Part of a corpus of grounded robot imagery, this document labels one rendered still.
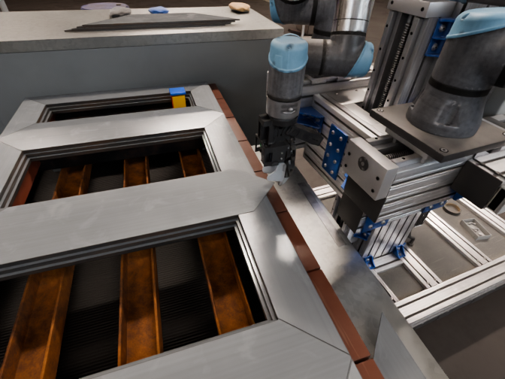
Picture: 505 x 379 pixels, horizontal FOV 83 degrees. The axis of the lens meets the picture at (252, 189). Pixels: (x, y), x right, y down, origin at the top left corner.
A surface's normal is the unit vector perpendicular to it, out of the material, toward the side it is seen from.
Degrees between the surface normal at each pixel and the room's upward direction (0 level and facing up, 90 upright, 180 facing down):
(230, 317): 0
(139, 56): 90
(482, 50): 85
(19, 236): 0
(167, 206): 0
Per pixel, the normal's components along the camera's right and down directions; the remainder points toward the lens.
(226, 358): 0.03, -0.76
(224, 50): 0.30, 0.63
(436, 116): -0.66, 0.21
